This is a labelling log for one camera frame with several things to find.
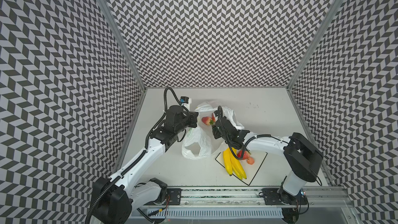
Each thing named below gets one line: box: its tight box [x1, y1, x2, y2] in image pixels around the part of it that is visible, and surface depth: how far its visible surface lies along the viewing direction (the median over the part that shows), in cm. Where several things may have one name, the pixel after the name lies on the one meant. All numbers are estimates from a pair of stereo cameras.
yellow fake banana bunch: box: [222, 147, 247, 180], surface depth 79 cm
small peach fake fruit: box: [246, 157, 255, 165], surface depth 82 cm
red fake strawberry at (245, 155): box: [237, 149, 252, 160], surface depth 84 cm
